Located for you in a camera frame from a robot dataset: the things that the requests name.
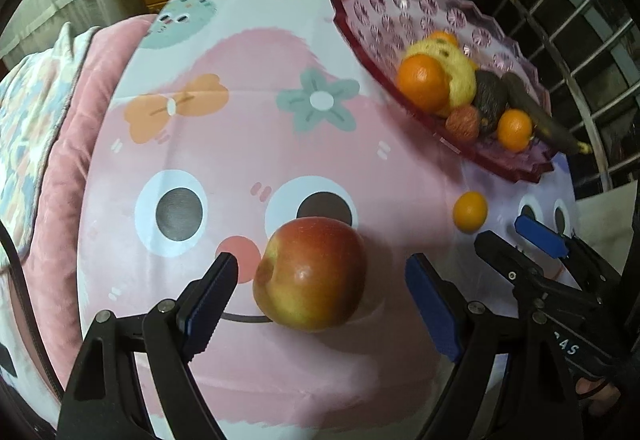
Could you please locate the dark brown avocado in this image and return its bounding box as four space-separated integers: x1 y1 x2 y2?
472 70 509 136

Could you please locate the pastel patterned quilt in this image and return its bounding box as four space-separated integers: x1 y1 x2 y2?
0 23 99 256

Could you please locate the red yellow apple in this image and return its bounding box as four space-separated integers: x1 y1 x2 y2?
253 217 368 332

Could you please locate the metal bed railing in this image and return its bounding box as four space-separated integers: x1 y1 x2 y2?
494 0 639 198

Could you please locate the black cable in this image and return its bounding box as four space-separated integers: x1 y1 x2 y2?
0 219 65 401

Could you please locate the mandarin in plate upper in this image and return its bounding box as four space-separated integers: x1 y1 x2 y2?
428 30 459 47

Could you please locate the blackened overripe banana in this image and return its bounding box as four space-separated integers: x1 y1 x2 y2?
501 72 592 155

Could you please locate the small light orange mandarin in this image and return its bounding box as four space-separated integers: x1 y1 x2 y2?
452 191 488 234

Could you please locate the orange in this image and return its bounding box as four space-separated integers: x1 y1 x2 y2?
497 108 534 153
396 53 449 114

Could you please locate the cartoon printed tablecloth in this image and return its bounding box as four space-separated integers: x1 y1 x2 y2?
77 0 576 439

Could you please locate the person's right hand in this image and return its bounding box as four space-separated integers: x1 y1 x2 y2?
576 378 620 405

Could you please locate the small dark red fruit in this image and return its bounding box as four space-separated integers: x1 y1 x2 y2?
445 104 480 142

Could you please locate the yellow pear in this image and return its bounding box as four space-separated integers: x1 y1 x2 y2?
402 37 476 118

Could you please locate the pink plastic fruit plate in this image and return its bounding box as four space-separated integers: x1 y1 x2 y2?
331 0 555 183

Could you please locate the pink velvet blanket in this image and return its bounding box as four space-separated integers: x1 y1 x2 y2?
23 14 155 385

